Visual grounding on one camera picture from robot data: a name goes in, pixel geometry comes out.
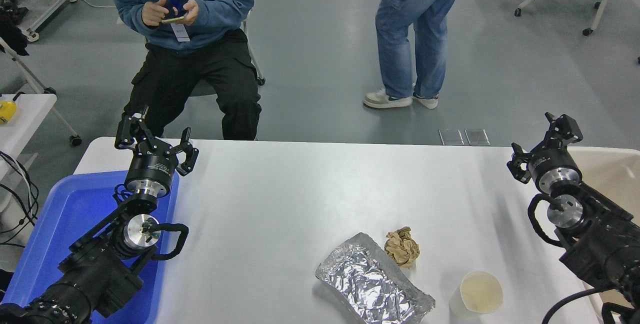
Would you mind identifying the person's left hand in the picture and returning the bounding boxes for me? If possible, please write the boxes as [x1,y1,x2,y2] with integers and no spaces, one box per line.
[172,0,200,26]

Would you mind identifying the blue plastic tray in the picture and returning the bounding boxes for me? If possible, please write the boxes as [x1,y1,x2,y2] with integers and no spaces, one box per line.
[1,170,181,324]

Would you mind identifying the metal floor plate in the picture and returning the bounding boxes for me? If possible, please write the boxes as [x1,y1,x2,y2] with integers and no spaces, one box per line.
[439,129,465,146]

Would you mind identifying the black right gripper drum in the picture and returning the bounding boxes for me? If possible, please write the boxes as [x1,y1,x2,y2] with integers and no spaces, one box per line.
[525,145,582,185]

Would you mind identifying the yellow tape measure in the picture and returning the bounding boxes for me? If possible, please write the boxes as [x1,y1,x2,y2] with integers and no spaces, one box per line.
[0,100,18,125]

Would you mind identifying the blue lanyard with badge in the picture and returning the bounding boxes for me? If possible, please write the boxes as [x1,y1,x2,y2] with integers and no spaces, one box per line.
[148,0,191,43]

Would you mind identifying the person's right hand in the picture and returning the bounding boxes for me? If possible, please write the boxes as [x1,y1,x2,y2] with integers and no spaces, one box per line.
[141,0,170,28]

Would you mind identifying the large pale plastic bin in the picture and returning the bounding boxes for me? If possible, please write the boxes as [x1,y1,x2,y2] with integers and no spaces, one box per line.
[565,146,640,324]

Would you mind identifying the small white side table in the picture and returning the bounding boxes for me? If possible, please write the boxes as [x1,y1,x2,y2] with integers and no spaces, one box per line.
[0,38,83,175]

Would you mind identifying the mobile phone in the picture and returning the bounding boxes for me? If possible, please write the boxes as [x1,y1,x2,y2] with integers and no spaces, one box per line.
[160,8,190,25]

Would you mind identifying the aluminium profile frame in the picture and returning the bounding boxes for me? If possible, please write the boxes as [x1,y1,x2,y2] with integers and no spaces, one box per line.
[20,0,79,43]

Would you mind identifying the crinkled foil tray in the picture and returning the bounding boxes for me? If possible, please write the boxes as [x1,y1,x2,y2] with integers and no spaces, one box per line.
[315,232,436,324]

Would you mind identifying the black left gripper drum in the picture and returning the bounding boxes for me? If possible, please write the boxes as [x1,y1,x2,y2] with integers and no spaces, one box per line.
[124,144,180,191]

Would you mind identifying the black cloth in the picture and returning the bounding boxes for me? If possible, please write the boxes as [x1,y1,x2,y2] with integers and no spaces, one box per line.
[0,14,30,57]

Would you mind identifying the crumpled tan paper ball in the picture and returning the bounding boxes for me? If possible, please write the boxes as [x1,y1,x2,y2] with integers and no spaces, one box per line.
[384,226,421,269]

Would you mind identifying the white paper cup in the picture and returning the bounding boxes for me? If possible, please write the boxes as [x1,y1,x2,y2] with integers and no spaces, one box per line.
[448,270,504,321]

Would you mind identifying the black cables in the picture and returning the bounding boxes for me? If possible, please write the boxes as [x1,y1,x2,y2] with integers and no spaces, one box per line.
[0,151,40,250]

